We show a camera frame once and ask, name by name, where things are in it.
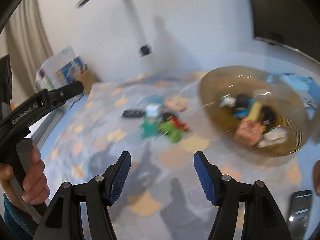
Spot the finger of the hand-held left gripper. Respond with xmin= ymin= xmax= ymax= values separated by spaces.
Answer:
xmin=46 ymin=81 xmax=85 ymax=108

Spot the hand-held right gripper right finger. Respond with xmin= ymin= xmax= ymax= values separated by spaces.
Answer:
xmin=194 ymin=151 xmax=293 ymax=240

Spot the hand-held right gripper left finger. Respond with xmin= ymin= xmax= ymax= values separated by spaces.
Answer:
xmin=32 ymin=151 xmax=132 ymax=240

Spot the light green translucent toy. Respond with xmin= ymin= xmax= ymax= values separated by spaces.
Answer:
xmin=159 ymin=121 xmax=183 ymax=143

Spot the red figure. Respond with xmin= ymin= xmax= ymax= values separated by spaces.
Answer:
xmin=172 ymin=117 xmax=190 ymax=132

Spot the small pink box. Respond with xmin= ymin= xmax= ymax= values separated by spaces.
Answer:
xmin=234 ymin=119 xmax=263 ymax=147

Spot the small black piece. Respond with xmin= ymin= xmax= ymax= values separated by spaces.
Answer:
xmin=122 ymin=109 xmax=145 ymax=118

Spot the small white box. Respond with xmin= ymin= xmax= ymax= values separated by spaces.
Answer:
xmin=145 ymin=104 xmax=160 ymax=118

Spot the beige wooden charm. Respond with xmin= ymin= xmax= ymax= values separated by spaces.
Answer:
xmin=164 ymin=97 xmax=189 ymax=112

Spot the cartoon mouse figure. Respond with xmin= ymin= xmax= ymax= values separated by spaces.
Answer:
xmin=219 ymin=93 xmax=252 ymax=110

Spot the clear plastic round case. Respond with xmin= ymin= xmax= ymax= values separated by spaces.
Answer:
xmin=257 ymin=127 xmax=288 ymax=148

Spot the yellow lighter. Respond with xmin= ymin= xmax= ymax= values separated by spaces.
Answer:
xmin=247 ymin=103 xmax=263 ymax=120

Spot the amber ribbed glass bowl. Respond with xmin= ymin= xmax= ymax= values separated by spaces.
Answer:
xmin=199 ymin=66 xmax=310 ymax=157

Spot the black and blue lighter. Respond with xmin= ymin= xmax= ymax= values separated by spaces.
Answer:
xmin=260 ymin=106 xmax=277 ymax=133

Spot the person's left hand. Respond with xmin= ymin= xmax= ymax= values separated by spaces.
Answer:
xmin=22 ymin=145 xmax=50 ymax=203

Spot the row of books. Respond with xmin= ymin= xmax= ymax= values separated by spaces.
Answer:
xmin=35 ymin=46 xmax=88 ymax=90

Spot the brown pen holder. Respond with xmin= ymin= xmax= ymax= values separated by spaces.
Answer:
xmin=77 ymin=67 xmax=100 ymax=95

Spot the fan-patterned table mat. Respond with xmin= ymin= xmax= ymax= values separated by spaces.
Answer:
xmin=32 ymin=71 xmax=313 ymax=240

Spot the beige curtain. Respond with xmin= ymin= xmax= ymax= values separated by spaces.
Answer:
xmin=0 ymin=0 xmax=54 ymax=80

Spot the black smartphone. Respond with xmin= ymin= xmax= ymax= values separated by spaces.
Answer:
xmin=286 ymin=190 xmax=313 ymax=233

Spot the white desk lamp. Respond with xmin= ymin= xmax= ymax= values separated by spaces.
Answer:
xmin=76 ymin=0 xmax=153 ymax=55

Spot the blue cloth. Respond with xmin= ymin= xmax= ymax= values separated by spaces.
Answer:
xmin=266 ymin=72 xmax=320 ymax=105

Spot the black television screen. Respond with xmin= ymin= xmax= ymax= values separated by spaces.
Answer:
xmin=245 ymin=0 xmax=320 ymax=63

